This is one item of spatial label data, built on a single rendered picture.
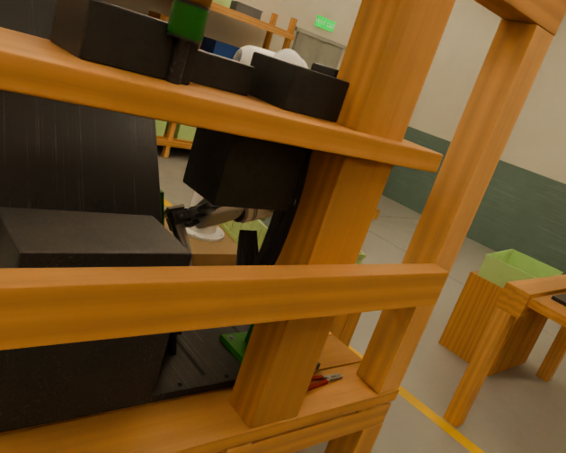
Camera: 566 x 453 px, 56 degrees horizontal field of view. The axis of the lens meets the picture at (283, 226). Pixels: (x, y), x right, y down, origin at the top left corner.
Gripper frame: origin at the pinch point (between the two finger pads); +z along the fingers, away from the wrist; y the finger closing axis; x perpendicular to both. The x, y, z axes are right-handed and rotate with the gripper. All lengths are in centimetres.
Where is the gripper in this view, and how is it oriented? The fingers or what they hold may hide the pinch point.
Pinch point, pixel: (179, 219)
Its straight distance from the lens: 121.7
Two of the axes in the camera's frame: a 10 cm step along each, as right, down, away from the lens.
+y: 4.8, -3.5, -8.1
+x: 3.7, 9.1, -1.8
